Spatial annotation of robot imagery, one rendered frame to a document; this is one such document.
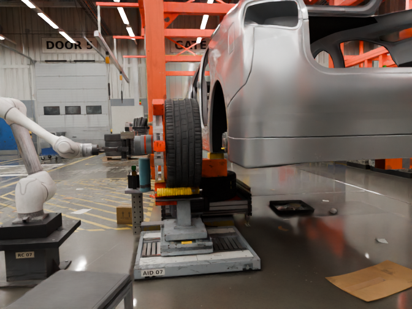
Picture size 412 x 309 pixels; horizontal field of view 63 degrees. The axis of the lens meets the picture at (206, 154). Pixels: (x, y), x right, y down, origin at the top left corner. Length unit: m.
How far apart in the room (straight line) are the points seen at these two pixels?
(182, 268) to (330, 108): 1.36
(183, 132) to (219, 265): 0.91
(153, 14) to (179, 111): 1.09
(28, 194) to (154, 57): 1.47
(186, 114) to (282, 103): 0.86
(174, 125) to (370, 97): 1.17
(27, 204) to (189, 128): 1.15
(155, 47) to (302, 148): 1.78
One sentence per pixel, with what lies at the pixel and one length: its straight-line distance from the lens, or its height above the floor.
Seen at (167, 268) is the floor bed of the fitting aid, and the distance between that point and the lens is 2.29.
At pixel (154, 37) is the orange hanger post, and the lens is 3.03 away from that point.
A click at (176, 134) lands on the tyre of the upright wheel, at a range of 2.19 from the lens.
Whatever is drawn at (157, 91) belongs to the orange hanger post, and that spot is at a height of 1.28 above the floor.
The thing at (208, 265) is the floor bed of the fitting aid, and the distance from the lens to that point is 2.30.
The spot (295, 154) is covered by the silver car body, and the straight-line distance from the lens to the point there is 1.65.
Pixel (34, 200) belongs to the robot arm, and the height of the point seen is 0.52.
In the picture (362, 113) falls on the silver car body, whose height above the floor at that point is 1.01.
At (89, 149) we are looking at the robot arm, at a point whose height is 0.83.
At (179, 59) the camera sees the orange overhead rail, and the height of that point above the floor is 3.29.
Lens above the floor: 0.96
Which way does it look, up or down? 4 degrees down
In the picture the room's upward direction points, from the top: 1 degrees counter-clockwise
